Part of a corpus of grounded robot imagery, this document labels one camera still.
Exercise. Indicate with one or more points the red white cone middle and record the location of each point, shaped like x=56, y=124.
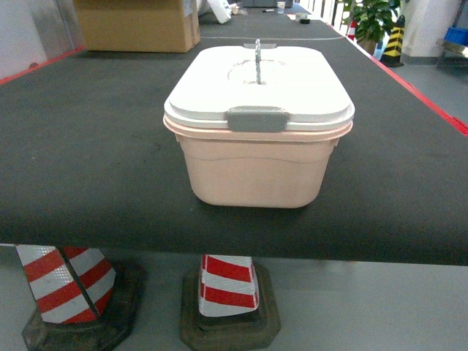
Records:
x=228, y=303

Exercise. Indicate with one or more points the yellow black traffic cone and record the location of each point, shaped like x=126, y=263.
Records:
x=391, y=56

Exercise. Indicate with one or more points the white lid with grey handle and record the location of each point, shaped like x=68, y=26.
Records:
x=277, y=89

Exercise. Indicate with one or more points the red white cone left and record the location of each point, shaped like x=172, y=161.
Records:
x=83, y=300

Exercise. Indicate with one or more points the blue bins far right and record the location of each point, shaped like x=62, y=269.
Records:
x=457, y=36

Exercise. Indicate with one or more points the pink plastic storage box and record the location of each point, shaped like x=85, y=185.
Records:
x=256, y=169

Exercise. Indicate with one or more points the white paper cup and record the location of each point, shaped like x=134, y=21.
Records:
x=280, y=7

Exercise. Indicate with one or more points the green potted plant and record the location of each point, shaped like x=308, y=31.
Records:
x=370, y=20

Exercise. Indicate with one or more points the cardboard box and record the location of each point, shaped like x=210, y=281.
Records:
x=139, y=26

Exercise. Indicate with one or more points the black table mat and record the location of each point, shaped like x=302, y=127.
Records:
x=87, y=161

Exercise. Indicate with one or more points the red white cone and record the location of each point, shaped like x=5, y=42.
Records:
x=83, y=300
x=228, y=303

